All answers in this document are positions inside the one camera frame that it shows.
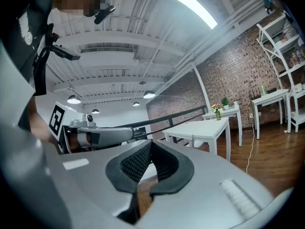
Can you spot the white pillar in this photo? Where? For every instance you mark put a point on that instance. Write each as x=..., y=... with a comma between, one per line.
x=202, y=87

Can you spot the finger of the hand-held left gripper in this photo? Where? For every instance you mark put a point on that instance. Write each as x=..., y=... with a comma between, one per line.
x=114, y=135

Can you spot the green bottle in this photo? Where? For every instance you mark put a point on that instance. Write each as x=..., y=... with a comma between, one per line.
x=263, y=90

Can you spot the rectangular ceiling light panel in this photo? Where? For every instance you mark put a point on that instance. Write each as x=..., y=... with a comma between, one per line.
x=193, y=5

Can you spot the white bottle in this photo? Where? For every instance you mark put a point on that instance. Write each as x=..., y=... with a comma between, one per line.
x=236, y=104

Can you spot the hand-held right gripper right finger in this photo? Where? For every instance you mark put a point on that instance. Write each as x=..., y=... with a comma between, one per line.
x=202, y=194

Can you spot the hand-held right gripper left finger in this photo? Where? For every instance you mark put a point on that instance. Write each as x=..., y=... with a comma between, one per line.
x=90, y=187

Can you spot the black clip-on device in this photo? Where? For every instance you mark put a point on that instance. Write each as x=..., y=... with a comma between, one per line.
x=65, y=52

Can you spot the ceiling air vent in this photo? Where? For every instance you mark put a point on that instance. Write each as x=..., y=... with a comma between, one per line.
x=107, y=49

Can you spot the green vase with flowers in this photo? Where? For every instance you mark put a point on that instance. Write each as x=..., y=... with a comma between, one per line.
x=218, y=113

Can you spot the white shelf unit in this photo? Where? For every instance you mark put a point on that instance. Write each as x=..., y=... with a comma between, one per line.
x=287, y=68

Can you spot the black railing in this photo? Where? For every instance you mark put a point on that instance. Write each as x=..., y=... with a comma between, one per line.
x=166, y=117

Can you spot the potted green plant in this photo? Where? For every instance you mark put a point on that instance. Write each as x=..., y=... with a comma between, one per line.
x=225, y=102

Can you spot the small white table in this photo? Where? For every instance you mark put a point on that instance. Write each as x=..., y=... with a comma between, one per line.
x=269, y=96

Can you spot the white table with plants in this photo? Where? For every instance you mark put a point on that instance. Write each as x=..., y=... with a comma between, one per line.
x=232, y=112

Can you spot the black chair back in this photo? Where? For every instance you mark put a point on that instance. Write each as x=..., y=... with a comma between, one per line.
x=253, y=94

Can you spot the white box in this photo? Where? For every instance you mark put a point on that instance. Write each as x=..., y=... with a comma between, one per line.
x=297, y=87

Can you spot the round pendant lamp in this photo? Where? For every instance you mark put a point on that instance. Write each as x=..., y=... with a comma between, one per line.
x=136, y=104
x=73, y=100
x=149, y=95
x=95, y=111

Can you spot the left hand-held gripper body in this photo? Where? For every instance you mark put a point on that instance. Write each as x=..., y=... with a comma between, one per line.
x=71, y=128

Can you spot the large white table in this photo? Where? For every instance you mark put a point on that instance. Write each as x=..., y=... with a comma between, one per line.
x=200, y=130

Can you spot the white wall outlet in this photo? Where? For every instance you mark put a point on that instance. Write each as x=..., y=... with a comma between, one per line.
x=251, y=115

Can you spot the person's left forearm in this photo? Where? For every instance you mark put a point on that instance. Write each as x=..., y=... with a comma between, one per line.
x=40, y=128

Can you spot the black head-mounted camera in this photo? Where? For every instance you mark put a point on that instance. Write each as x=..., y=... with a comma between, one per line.
x=104, y=13

